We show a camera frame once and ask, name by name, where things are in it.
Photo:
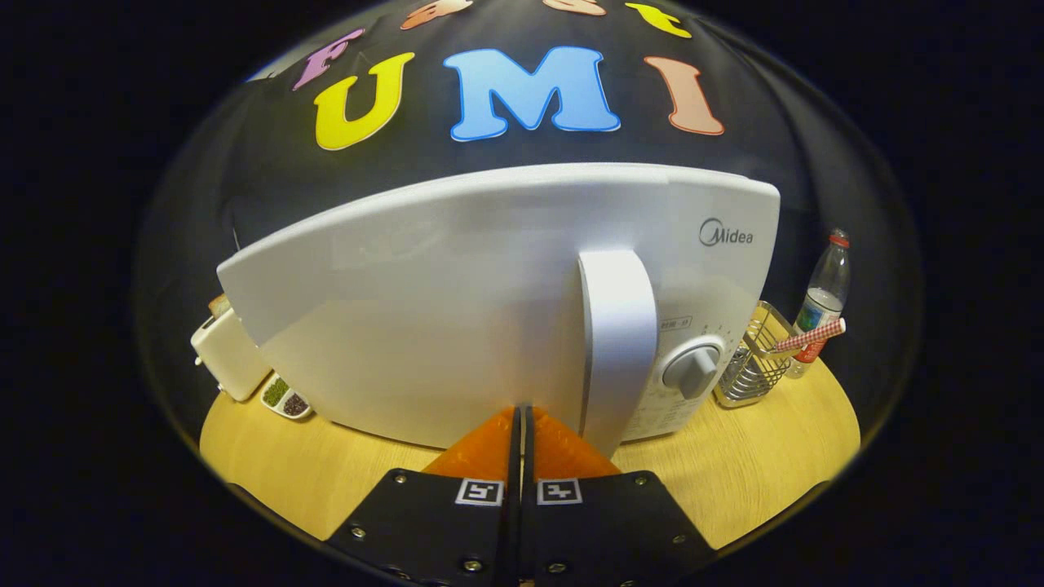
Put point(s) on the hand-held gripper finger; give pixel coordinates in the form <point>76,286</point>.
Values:
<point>514,489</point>
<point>530,456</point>

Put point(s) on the white toaster oven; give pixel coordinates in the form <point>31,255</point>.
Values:
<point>449,310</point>

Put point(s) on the cream bread toaster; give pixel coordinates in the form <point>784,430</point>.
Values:
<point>228,359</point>

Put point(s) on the white divided tray of beans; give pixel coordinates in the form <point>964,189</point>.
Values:
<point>285,397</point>

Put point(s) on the red checked paper straw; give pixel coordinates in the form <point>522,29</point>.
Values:
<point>811,336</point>

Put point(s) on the clear plastic bottle red cap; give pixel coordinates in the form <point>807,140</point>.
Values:
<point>825,285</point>

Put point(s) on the toast slice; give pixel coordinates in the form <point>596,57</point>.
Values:
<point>218,305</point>

